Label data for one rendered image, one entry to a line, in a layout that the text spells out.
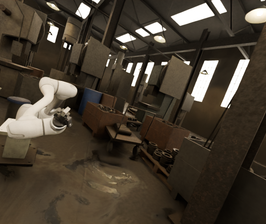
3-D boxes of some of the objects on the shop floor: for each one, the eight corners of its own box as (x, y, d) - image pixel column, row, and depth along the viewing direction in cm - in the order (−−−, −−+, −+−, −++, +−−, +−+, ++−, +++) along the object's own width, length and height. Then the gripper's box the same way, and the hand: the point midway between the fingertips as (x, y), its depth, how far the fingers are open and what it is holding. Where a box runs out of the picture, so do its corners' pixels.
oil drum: (20, 88, 520) (25, 65, 511) (22, 86, 568) (27, 65, 559) (38, 92, 554) (44, 71, 545) (39, 90, 602) (44, 70, 593)
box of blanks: (15, 107, 308) (23, 74, 300) (10, 98, 361) (17, 70, 353) (62, 113, 387) (69, 87, 379) (52, 105, 440) (59, 82, 432)
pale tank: (49, 85, 875) (69, 14, 828) (49, 84, 950) (67, 18, 902) (64, 90, 928) (84, 23, 880) (63, 88, 1002) (81, 26, 955)
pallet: (211, 195, 228) (222, 172, 223) (179, 199, 188) (191, 171, 183) (164, 157, 331) (171, 140, 327) (137, 154, 291) (144, 135, 286)
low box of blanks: (121, 140, 339) (129, 115, 332) (94, 138, 290) (103, 110, 283) (104, 126, 407) (110, 105, 400) (80, 123, 359) (87, 99, 352)
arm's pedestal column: (37, 148, 190) (43, 128, 186) (32, 166, 155) (39, 140, 152) (-1, 145, 170) (5, 122, 166) (-16, 164, 135) (-10, 135, 132)
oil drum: (96, 119, 453) (104, 94, 443) (91, 114, 501) (98, 91, 492) (112, 122, 487) (120, 98, 478) (106, 117, 535) (113, 95, 526)
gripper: (64, 133, 78) (72, 126, 60) (44, 118, 75) (47, 105, 56) (73, 124, 83) (84, 114, 64) (55, 109, 79) (61, 94, 60)
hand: (65, 112), depth 63 cm, fingers closed
